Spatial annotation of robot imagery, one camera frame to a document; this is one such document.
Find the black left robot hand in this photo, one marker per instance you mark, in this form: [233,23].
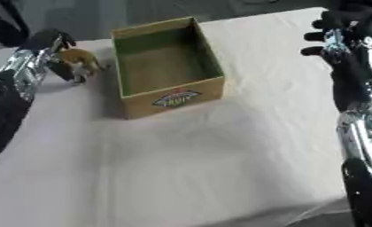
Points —
[45,40]

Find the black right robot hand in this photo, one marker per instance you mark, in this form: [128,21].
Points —
[349,74]

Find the brown toy animal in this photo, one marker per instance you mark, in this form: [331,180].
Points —
[80,60]

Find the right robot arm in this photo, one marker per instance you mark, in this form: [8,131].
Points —
[365,153]

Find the tan cardboard box green inside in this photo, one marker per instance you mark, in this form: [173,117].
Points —
[166,68]

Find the black chair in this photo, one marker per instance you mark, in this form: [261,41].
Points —
[5,23]

